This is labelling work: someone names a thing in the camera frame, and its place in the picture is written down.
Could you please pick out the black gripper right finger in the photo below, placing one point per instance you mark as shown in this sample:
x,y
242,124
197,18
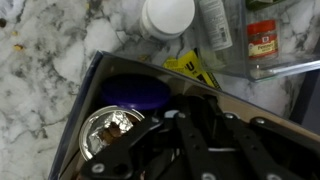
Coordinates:
x,y
253,150

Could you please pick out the red lid spice jar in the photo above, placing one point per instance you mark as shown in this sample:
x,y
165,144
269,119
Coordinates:
x,y
262,40

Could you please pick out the white labelled bottle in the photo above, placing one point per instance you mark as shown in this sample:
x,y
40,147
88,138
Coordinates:
x,y
216,25

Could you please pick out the open tin can with foil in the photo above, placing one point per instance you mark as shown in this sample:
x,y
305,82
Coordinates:
x,y
100,130

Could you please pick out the yellow printed packet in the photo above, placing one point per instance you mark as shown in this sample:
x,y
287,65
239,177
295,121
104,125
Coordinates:
x,y
186,66

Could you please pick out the green packet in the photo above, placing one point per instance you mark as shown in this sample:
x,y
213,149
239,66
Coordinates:
x,y
261,3

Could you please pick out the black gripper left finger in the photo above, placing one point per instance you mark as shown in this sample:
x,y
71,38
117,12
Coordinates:
x,y
116,156

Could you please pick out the white plastic jar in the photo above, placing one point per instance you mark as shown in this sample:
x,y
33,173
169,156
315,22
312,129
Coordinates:
x,y
168,16

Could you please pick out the navy cardboard box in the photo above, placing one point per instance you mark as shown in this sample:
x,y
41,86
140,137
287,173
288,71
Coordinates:
x,y
75,113

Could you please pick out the clear plastic container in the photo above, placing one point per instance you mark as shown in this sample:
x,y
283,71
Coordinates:
x,y
293,36

